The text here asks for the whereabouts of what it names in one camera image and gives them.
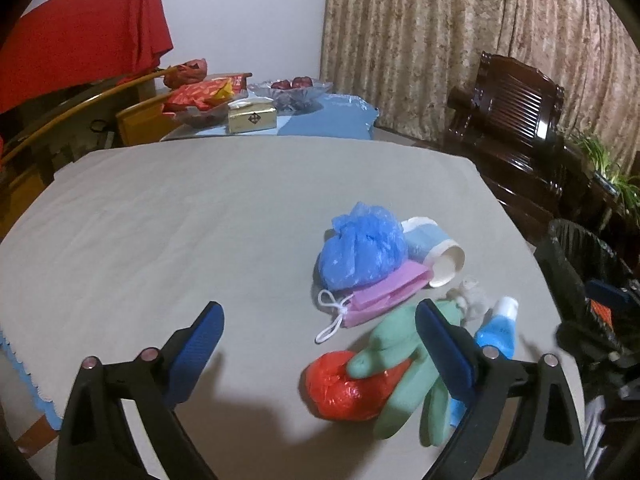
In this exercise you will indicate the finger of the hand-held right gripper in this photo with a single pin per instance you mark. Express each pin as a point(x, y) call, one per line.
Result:
point(585, 340)
point(607, 290)

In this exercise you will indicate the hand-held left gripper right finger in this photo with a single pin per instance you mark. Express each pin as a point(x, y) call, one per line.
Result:
point(447, 355)

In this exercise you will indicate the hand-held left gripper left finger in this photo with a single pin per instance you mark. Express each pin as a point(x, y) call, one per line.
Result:
point(195, 355)

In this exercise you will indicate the black lined trash bin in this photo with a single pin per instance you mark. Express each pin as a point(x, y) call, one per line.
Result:
point(565, 270)

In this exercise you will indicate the green rubber glove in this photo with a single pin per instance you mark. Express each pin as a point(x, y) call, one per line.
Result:
point(400, 345)

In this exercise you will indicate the blue squeeze tube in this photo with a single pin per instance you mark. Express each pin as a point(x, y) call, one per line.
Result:
point(497, 337)

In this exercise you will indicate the white tissue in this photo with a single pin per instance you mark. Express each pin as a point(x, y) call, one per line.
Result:
point(472, 300)

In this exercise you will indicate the pink face mask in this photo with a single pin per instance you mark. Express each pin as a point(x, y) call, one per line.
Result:
point(385, 290)

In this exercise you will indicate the red plastic bag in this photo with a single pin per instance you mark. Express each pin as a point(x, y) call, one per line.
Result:
point(340, 390)

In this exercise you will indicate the blue and white paper cup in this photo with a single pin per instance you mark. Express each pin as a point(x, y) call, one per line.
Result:
point(425, 242)

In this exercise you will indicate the blue plastic bag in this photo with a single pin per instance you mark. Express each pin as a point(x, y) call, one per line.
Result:
point(360, 250)

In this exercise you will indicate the dark wooden side table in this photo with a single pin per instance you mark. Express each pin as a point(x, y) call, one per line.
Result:
point(600, 205)

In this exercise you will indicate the potted green plant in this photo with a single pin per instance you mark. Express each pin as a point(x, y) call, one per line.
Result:
point(600, 160)

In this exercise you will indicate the dark wooden armchair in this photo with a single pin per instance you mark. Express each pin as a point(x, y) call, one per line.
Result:
point(510, 105)

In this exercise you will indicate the glass plate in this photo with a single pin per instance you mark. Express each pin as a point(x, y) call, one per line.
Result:
point(200, 117)

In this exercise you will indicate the gold tissue box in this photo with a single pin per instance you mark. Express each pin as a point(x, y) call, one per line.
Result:
point(252, 120)

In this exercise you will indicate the yellow snack packet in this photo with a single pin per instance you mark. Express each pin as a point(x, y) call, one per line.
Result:
point(222, 87)

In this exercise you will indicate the glass fruit bowl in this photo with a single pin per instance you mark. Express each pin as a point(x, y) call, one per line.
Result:
point(295, 99)

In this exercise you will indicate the red patterned bag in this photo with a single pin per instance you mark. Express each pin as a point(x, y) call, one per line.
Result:
point(185, 72)

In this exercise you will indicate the red apple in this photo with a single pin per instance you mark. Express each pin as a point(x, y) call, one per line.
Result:
point(281, 84)
point(301, 81)

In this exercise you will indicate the beige patterned curtain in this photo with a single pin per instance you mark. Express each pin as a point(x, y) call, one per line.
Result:
point(450, 35)

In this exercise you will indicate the red cloth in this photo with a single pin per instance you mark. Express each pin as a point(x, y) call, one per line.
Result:
point(85, 35)

